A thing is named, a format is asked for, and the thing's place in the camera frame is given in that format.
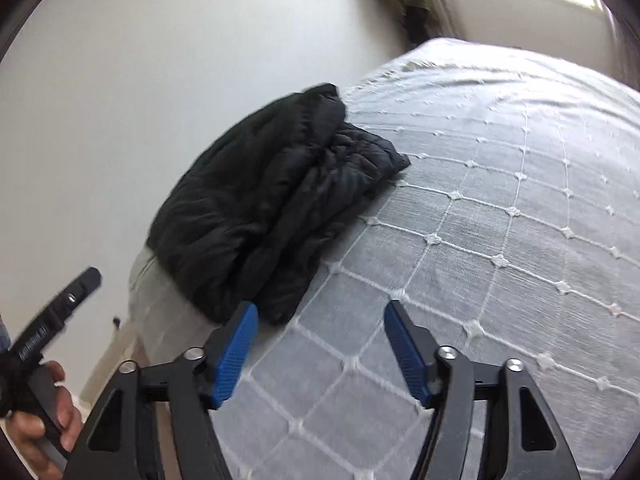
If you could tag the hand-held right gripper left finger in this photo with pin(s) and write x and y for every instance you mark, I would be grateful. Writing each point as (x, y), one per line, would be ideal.
(235, 360)

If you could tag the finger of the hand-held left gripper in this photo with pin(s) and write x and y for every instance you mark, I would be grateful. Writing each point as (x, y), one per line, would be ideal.
(80, 290)

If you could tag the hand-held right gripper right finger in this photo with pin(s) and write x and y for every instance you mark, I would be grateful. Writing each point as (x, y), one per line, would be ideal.
(407, 355)

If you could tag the black quilted jacket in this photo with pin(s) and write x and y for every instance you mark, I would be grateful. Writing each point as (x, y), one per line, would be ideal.
(260, 200)

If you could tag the person's left hand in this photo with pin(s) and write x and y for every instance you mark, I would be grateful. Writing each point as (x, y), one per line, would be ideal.
(67, 410)

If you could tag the grey checked bedspread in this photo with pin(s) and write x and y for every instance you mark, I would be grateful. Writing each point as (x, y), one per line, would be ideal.
(475, 260)

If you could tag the dark object beside curtain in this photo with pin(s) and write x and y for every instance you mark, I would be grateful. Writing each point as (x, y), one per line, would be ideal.
(417, 22)

